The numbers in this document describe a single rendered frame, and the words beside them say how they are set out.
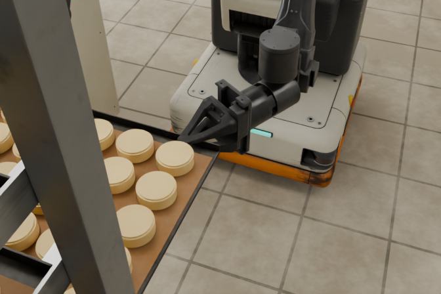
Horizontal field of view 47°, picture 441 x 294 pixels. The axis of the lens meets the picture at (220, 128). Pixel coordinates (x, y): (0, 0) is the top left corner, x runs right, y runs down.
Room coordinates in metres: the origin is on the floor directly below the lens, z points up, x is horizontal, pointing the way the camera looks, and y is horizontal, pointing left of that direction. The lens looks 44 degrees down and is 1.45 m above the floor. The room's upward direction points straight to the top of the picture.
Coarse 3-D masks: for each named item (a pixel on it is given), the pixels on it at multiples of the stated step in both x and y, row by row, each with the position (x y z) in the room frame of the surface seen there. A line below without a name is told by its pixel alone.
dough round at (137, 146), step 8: (120, 136) 0.48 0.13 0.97; (128, 136) 0.48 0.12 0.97; (136, 136) 0.48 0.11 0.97; (144, 136) 0.48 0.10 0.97; (120, 144) 0.47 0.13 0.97; (128, 144) 0.47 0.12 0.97; (136, 144) 0.47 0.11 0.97; (144, 144) 0.47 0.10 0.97; (152, 144) 0.47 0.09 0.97; (120, 152) 0.46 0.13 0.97; (128, 152) 0.45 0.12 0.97; (136, 152) 0.45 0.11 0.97; (144, 152) 0.45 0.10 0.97; (152, 152) 0.47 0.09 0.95; (136, 160) 0.45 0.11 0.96; (144, 160) 0.45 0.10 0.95
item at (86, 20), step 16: (80, 0) 1.41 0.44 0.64; (96, 0) 1.50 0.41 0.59; (80, 16) 1.39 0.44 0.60; (96, 16) 1.48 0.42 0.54; (80, 32) 1.38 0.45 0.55; (96, 32) 1.46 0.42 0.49; (80, 48) 1.36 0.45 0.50; (96, 48) 1.44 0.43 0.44; (96, 64) 1.43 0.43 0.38; (96, 80) 1.41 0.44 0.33; (112, 80) 1.50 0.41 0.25; (96, 96) 1.39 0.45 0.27; (112, 96) 1.48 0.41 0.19; (112, 112) 1.46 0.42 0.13
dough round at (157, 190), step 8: (144, 176) 0.41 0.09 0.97; (152, 176) 0.41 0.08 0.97; (160, 176) 0.41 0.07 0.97; (168, 176) 0.41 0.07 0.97; (136, 184) 0.40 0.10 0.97; (144, 184) 0.40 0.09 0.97; (152, 184) 0.40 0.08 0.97; (160, 184) 0.40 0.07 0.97; (168, 184) 0.40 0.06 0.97; (176, 184) 0.40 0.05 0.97; (136, 192) 0.39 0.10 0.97; (144, 192) 0.38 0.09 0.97; (152, 192) 0.38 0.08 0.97; (160, 192) 0.39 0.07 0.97; (168, 192) 0.39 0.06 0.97; (176, 192) 0.39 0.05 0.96; (144, 200) 0.37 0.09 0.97; (152, 200) 0.37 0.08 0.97; (160, 200) 0.37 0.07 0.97; (168, 200) 0.38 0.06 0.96; (152, 208) 0.37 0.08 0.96; (160, 208) 0.37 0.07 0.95
